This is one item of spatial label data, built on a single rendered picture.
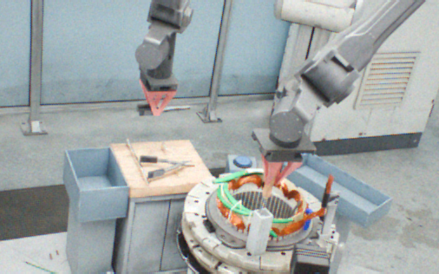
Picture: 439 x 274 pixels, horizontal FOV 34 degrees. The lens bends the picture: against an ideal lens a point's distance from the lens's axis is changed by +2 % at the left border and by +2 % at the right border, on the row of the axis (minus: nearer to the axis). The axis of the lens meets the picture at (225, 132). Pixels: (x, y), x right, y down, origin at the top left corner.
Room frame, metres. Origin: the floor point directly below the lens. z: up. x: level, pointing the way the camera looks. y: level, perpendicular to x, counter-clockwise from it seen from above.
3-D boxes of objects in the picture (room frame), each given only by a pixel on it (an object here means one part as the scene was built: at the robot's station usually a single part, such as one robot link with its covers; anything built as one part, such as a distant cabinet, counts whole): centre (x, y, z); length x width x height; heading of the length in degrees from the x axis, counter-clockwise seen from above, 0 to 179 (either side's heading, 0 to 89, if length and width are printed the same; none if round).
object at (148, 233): (1.41, 0.13, 0.91); 0.19 x 0.19 x 0.26; 27
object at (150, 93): (1.43, 0.17, 1.23); 0.07 x 0.07 x 0.09; 27
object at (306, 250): (0.75, -0.14, 1.37); 0.06 x 0.04 x 0.04; 4
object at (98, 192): (1.34, 0.27, 0.92); 0.17 x 0.11 x 0.28; 27
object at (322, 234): (1.19, -0.23, 1.15); 0.03 x 0.02 x 0.12; 113
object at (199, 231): (1.23, -0.10, 1.09); 0.32 x 0.32 x 0.01
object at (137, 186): (1.41, 0.13, 1.05); 0.20 x 0.19 x 0.02; 117
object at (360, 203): (1.47, -0.29, 0.92); 0.25 x 0.11 x 0.28; 53
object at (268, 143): (1.10, -0.11, 1.37); 0.10 x 0.07 x 0.07; 114
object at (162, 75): (1.43, 0.17, 1.30); 0.10 x 0.07 x 0.07; 27
